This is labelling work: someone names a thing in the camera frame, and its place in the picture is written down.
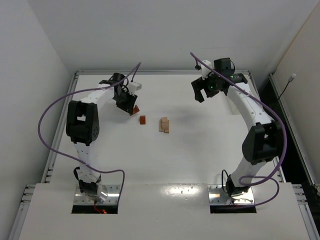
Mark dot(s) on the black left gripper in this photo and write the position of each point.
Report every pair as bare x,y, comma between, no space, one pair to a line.
124,99

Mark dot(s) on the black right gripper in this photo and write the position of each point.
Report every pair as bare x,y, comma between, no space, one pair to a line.
202,85

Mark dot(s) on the reddish arch wood block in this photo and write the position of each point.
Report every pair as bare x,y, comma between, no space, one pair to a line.
135,110

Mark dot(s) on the reddish brown wood block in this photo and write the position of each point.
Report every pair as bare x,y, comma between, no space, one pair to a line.
142,119

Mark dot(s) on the long light wood block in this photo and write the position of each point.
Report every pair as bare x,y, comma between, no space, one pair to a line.
160,126
168,130

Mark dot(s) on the small light wood cube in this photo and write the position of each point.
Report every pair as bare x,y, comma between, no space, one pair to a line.
166,125
164,120

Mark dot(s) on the white perforated plastic basket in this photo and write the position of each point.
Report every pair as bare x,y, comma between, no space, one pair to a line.
233,107

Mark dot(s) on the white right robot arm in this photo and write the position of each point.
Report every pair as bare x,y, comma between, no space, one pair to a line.
266,137

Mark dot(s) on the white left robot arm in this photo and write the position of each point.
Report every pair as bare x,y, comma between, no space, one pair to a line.
83,126

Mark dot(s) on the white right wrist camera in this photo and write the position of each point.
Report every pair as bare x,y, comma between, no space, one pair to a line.
205,69

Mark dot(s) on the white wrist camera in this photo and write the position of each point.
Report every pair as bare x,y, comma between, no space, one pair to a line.
205,69
133,87

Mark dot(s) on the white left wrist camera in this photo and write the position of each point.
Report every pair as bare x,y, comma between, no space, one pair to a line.
133,87

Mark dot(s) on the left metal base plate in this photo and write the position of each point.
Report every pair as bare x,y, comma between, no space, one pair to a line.
107,195

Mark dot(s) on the metal base plate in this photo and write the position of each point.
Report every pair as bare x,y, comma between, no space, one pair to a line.
107,195
219,198

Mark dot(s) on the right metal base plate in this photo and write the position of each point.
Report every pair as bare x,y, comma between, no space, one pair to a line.
219,198

